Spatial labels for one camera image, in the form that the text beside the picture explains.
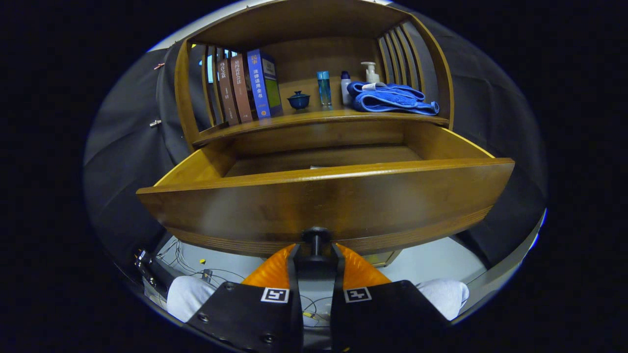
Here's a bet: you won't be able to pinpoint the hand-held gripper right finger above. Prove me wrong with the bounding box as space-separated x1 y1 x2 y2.
331 244 449 353

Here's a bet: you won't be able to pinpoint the folded blue towel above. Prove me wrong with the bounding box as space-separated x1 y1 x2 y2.
346 81 440 116

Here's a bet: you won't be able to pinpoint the clear blue tall bottle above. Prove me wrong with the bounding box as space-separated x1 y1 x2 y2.
316 71 333 108

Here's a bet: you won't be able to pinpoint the thick blue book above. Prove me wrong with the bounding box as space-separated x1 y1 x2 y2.
247 49 284 120

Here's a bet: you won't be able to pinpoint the wooden cabinet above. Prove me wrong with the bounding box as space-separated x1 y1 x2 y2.
174 0 455 268

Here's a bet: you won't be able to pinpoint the thin floor cables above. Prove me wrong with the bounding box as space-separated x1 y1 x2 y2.
157 238 246 285

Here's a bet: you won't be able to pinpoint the wooden countertop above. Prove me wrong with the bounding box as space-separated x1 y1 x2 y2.
194 78 449 145

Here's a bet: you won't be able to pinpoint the dark brown book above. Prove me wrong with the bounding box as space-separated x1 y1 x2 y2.
217 59 239 126

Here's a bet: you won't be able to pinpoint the person's left leg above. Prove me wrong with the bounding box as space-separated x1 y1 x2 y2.
167 276 231 323

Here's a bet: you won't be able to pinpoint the dark blue lidded teacup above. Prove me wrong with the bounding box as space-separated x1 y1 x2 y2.
287 90 311 110

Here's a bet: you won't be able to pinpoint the wooden drawer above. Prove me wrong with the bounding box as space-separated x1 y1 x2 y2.
136 120 516 258

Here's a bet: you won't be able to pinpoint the white bottle blue cap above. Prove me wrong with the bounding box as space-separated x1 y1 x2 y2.
340 71 353 106

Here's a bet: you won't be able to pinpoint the reddish brown book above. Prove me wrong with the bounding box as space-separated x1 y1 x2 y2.
230 54 253 123

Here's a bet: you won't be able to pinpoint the person's right leg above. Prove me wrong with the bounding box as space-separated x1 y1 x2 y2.
417 278 470 322

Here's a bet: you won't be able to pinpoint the person's leg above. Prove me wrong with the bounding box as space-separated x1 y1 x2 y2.
167 276 231 323
417 278 470 322

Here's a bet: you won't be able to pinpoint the white pump bottle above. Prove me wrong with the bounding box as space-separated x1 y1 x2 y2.
361 61 381 85

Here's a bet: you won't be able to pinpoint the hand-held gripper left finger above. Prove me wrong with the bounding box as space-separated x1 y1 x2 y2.
185 244 304 353

